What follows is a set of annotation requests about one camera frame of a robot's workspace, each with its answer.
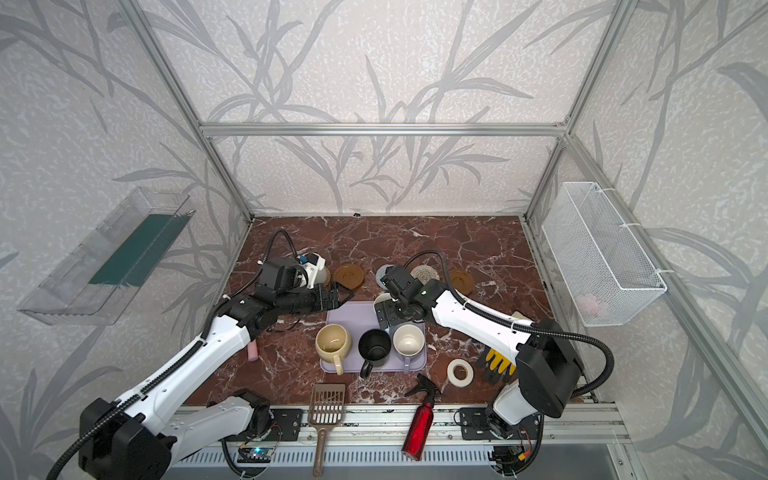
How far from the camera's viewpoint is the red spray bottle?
692mm

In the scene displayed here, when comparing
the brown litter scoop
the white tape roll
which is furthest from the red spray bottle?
the brown litter scoop

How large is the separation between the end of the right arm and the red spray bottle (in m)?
0.22

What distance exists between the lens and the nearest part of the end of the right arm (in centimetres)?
58

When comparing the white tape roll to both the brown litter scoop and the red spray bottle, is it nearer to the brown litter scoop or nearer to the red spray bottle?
the red spray bottle

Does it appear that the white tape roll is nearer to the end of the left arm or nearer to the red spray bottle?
the red spray bottle
